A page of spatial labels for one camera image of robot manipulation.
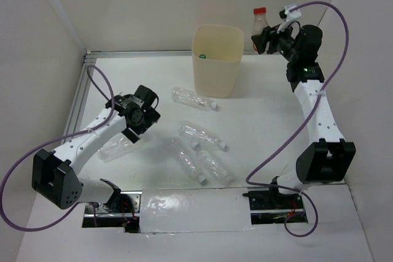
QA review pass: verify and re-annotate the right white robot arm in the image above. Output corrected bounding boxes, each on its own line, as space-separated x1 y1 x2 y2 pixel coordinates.
252 25 356 208

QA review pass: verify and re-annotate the aluminium frame rail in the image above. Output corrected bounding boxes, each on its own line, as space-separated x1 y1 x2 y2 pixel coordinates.
60 50 305 146

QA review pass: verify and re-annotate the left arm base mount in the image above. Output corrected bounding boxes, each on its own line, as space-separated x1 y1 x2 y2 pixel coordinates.
82 191 142 233

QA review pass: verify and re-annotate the red cap labelled bottle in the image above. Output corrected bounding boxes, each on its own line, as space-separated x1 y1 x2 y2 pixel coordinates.
251 7 268 36

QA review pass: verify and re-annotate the clear bottle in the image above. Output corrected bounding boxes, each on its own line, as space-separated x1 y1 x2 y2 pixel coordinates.
177 121 227 151
97 133 134 162
169 138 207 186
190 141 235 187
171 87 218 110

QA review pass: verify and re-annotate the beige plastic bin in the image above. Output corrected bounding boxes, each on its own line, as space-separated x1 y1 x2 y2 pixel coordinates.
192 25 244 98

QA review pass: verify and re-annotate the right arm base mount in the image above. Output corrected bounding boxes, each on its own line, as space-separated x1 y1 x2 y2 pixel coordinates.
242 188 308 225

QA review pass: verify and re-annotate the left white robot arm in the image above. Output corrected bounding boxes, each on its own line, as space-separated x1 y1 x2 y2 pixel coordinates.
32 85 160 212

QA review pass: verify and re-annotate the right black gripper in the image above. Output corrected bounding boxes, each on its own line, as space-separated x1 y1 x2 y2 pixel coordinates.
251 19 300 63

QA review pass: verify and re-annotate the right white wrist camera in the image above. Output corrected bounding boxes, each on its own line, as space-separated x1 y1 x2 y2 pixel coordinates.
278 3 302 32

